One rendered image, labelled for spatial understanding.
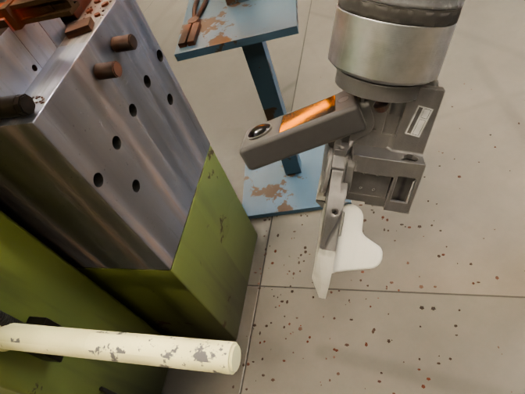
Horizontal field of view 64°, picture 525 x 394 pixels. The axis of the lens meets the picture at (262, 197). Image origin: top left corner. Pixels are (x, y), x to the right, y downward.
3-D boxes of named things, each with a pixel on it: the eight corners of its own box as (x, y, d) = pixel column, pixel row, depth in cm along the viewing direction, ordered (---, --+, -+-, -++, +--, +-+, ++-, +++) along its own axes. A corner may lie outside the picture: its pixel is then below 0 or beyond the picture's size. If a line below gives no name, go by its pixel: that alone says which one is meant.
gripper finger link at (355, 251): (377, 313, 37) (393, 209, 37) (311, 302, 37) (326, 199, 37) (370, 305, 40) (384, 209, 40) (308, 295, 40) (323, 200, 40)
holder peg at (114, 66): (124, 70, 72) (116, 57, 70) (119, 80, 70) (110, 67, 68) (105, 73, 73) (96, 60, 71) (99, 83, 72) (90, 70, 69)
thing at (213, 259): (258, 234, 149) (211, 144, 114) (237, 341, 128) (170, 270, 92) (124, 234, 167) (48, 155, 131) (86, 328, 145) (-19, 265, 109)
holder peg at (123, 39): (139, 44, 76) (132, 30, 74) (134, 52, 75) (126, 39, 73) (121, 47, 77) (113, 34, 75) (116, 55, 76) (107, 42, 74)
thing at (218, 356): (244, 345, 64) (233, 334, 60) (238, 382, 61) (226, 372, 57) (23, 326, 78) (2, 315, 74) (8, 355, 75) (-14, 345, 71)
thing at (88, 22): (68, 39, 72) (64, 33, 71) (71, 30, 74) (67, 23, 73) (92, 30, 71) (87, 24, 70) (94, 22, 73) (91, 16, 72)
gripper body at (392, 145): (406, 222, 38) (452, 96, 31) (312, 208, 39) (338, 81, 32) (395, 177, 45) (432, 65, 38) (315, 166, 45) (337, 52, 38)
